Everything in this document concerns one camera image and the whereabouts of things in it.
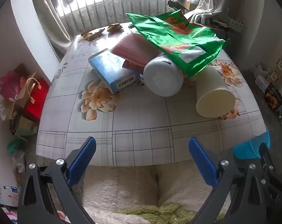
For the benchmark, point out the clear plastic bag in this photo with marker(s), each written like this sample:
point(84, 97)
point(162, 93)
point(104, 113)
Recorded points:
point(0, 107)

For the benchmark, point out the pink bubble wrap pouch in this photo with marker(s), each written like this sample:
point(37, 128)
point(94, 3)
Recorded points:
point(134, 49)

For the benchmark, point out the dark snack bag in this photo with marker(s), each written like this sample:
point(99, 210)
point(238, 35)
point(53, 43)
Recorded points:
point(273, 98)

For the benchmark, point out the green snack bag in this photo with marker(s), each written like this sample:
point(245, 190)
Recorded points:
point(178, 42)

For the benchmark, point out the grey metal railing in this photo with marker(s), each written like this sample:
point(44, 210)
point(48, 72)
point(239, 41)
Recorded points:
point(122, 11)

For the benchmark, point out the green plastic bag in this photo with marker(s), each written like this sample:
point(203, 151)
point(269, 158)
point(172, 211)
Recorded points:
point(15, 145)

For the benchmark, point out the person's white fleece clothing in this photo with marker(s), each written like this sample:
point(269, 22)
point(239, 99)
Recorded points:
point(122, 186)

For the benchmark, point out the pink plastic bag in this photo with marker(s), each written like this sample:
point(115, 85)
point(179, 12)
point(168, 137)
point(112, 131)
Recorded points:
point(8, 86)

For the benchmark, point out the clear plastic wrap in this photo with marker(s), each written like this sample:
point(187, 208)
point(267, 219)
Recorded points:
point(19, 162)

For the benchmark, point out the flat gold wrapper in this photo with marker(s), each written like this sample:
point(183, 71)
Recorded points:
point(92, 34)

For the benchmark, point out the white wall socket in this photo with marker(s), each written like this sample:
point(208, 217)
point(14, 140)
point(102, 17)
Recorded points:
point(236, 24)

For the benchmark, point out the white curtain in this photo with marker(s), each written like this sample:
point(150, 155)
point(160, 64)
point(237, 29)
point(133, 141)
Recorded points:
point(210, 2)

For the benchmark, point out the patterned box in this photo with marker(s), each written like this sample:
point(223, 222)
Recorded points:
point(280, 65)

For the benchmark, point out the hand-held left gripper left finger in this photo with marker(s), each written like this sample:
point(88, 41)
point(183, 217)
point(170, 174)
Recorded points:
point(83, 161)

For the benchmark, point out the white socket with blue sticker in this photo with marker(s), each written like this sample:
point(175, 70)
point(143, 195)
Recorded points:
point(3, 190)

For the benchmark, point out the red gift bag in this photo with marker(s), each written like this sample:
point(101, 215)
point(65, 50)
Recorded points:
point(37, 102)

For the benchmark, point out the floral tablecloth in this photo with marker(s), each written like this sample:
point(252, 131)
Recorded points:
point(141, 126)

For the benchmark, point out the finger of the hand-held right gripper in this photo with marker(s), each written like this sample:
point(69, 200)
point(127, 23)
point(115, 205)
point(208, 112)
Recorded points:
point(271, 179)

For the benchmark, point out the cream paper cup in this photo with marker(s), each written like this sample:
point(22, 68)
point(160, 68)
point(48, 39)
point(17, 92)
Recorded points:
point(213, 98)

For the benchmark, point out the white plastic jar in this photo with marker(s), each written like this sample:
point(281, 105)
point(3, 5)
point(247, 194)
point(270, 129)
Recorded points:
point(163, 77)

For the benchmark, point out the brown paper bag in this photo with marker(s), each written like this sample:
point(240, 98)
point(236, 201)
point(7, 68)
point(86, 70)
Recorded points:
point(19, 70)

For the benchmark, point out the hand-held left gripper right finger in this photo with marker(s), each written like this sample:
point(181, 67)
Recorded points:
point(201, 161)

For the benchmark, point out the beige curtain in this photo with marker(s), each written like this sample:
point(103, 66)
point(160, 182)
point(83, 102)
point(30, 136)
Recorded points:
point(50, 23)

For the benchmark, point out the blue cardboard box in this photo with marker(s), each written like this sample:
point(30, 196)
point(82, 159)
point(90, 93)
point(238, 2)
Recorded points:
point(108, 67)

